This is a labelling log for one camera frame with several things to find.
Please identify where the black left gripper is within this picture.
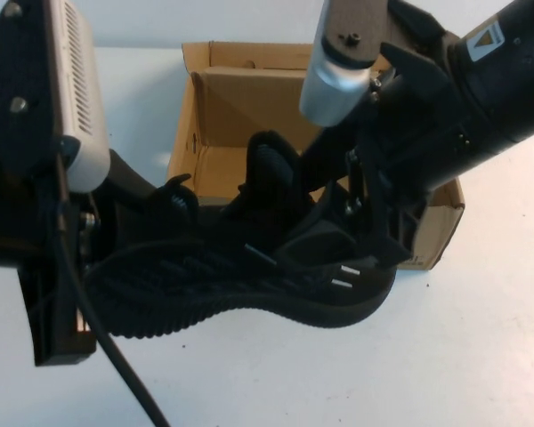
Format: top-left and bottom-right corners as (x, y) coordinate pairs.
(0, 149), (168, 368)

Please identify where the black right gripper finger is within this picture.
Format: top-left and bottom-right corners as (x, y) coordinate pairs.
(283, 219), (384, 269)

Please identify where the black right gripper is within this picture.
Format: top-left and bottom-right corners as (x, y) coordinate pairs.
(299, 0), (534, 268)

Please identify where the brown cardboard shoe box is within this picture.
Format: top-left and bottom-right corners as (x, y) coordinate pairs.
(166, 41), (466, 272)

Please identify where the black knit sneaker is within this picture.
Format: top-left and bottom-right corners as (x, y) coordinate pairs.
(83, 130), (400, 342)

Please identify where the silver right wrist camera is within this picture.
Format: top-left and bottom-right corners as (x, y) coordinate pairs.
(298, 0), (393, 129)

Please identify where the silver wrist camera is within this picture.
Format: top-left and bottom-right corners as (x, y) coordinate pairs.
(298, 0), (393, 129)
(44, 0), (113, 193)

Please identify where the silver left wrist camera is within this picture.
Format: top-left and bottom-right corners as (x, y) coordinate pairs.
(44, 0), (113, 193)

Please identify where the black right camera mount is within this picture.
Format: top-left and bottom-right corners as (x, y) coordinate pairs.
(380, 0), (455, 84)

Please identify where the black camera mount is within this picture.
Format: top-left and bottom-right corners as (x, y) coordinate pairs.
(380, 0), (455, 84)
(0, 0), (68, 188)

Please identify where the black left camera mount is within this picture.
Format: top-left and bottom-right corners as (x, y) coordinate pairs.
(0, 0), (68, 188)

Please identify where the black left camera cable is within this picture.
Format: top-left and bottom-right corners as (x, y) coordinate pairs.
(55, 141), (171, 427)

